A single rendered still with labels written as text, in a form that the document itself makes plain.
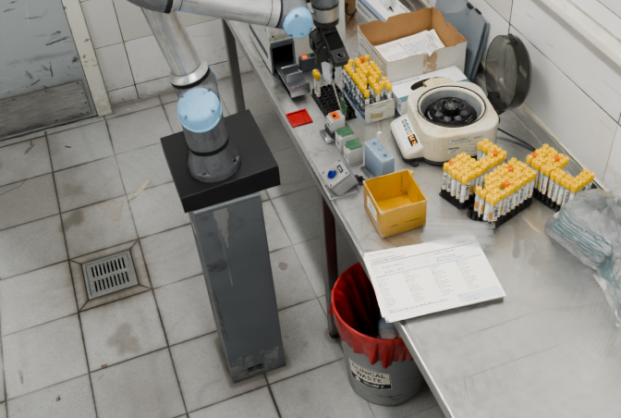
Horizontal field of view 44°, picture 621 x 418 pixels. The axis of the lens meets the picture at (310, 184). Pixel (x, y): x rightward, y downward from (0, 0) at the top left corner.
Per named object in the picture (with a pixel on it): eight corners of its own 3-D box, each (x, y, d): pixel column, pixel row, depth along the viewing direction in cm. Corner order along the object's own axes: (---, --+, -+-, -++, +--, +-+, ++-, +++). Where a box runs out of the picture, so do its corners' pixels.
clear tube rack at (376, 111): (341, 89, 255) (340, 71, 250) (369, 81, 257) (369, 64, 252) (365, 125, 241) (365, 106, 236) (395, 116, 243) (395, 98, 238)
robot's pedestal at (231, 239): (234, 384, 277) (193, 214, 217) (219, 340, 291) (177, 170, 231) (286, 365, 281) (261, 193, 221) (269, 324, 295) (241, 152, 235)
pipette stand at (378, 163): (359, 169, 226) (359, 143, 219) (381, 161, 228) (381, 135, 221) (377, 190, 219) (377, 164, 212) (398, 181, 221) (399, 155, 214)
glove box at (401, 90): (387, 102, 249) (387, 77, 242) (454, 82, 254) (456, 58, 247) (404, 123, 240) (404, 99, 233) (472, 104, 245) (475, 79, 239)
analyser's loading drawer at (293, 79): (272, 65, 264) (270, 52, 261) (289, 60, 266) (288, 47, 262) (291, 97, 250) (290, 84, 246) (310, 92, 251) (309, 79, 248)
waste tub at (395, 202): (362, 206, 215) (361, 180, 208) (407, 194, 217) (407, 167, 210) (380, 239, 205) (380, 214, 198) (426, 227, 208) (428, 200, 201)
